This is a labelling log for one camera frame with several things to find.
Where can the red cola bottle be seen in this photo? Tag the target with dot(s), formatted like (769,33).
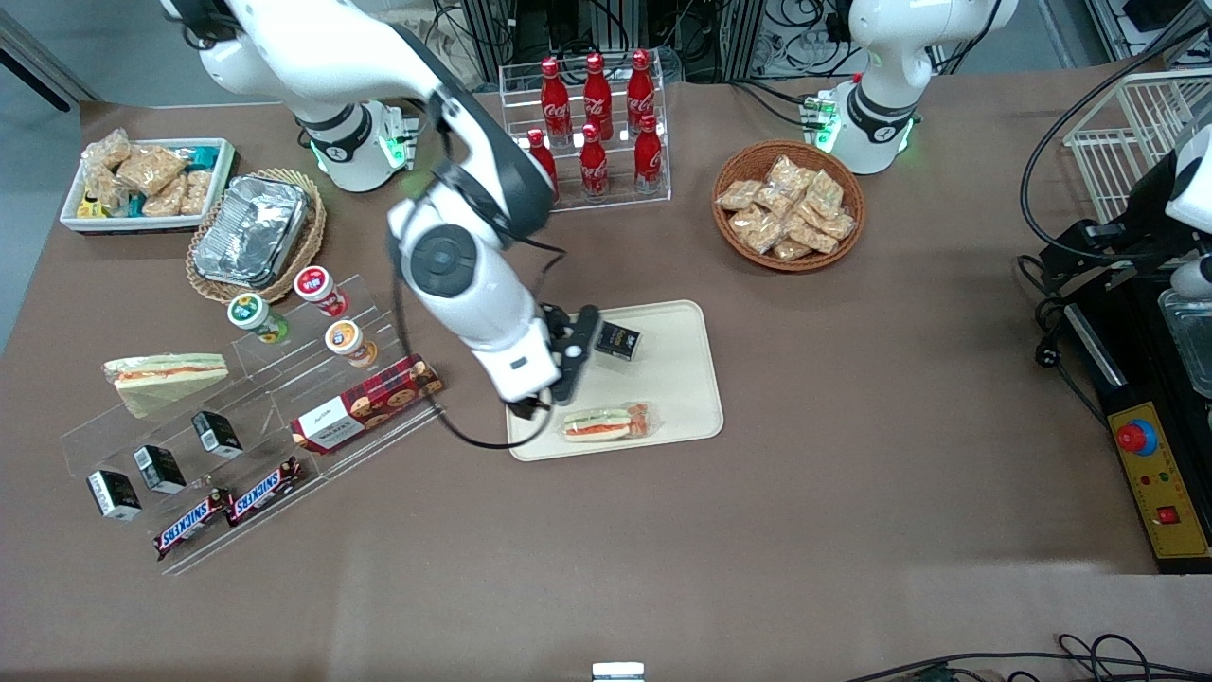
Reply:
(648,161)
(555,99)
(546,156)
(597,95)
(641,90)
(594,169)

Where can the beige plastic tray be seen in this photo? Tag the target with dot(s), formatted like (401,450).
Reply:
(663,398)

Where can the clear cracker pack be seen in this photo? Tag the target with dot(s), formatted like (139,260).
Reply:
(786,175)
(757,229)
(793,250)
(812,237)
(739,195)
(824,194)
(837,225)

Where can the teal snack pack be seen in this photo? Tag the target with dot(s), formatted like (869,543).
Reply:
(199,156)

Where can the red plaid cookie box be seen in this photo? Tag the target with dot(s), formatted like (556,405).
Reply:
(369,403)

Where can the clear plastic container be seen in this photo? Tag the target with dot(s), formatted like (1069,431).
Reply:
(1191,341)

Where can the aluminium foil container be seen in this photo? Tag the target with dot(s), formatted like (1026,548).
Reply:
(251,230)

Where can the triangle sandwich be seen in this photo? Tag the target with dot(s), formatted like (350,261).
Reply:
(161,379)
(608,423)

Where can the small white device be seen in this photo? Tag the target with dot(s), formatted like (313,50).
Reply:
(617,673)

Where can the black control box yellow panel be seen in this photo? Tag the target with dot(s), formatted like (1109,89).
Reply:
(1155,474)

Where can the red lid yogurt cup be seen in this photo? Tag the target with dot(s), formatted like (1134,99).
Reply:
(319,288)

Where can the clear snack pack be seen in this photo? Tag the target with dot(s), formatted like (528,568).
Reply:
(166,197)
(106,152)
(197,192)
(106,192)
(151,168)

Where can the orange lid yogurt cup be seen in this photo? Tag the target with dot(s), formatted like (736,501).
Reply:
(347,340)

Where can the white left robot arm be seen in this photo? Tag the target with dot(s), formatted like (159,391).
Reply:
(885,47)

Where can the white rectangular bin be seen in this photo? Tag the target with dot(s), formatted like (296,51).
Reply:
(218,180)

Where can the aluminium frame rack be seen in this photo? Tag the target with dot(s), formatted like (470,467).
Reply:
(568,28)

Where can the round wicker basket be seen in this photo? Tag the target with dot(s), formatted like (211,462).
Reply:
(739,242)

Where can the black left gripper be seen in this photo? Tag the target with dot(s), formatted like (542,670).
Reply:
(1139,224)

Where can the flat wicker basket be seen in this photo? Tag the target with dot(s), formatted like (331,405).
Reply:
(312,232)

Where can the snickers bar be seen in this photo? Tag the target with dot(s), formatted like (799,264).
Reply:
(192,523)
(267,490)

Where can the clear acrylic step stand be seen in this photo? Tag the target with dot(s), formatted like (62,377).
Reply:
(312,379)

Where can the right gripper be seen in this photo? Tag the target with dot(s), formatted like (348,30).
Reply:
(554,319)

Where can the small black box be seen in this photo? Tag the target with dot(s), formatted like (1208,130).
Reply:
(159,468)
(218,433)
(114,494)
(620,341)

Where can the clear acrylic bottle rack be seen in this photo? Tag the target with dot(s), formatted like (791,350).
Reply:
(620,194)

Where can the green lid yogurt cup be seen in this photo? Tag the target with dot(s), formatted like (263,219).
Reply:
(254,315)

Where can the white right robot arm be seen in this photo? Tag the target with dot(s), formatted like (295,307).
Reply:
(312,47)

